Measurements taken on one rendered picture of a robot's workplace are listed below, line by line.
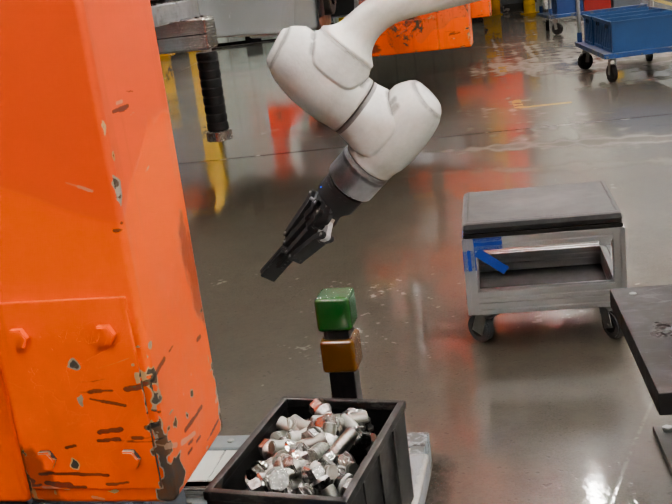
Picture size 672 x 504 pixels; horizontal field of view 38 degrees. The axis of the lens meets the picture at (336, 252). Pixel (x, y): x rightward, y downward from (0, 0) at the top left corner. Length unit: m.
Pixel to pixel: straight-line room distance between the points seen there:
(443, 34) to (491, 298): 2.67
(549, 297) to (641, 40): 4.53
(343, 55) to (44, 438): 0.79
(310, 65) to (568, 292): 1.23
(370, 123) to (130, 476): 0.76
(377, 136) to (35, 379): 0.76
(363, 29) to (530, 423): 1.02
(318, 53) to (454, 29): 3.52
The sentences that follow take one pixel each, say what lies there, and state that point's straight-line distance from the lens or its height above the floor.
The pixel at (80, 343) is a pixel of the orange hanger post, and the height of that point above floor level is 0.70.
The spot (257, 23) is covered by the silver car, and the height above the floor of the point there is 0.81.
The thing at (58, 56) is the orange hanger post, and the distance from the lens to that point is 0.90.
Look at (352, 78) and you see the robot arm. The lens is 1.55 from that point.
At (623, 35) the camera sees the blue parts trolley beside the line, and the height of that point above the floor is 0.31.
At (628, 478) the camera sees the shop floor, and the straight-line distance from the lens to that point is 2.01.
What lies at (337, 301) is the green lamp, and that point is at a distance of 1.08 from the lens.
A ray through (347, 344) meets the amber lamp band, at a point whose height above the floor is 0.61.
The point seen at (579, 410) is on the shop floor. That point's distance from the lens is 2.27.
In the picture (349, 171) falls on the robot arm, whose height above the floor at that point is 0.68.
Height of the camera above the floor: 1.01
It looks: 16 degrees down
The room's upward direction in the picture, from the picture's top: 7 degrees counter-clockwise
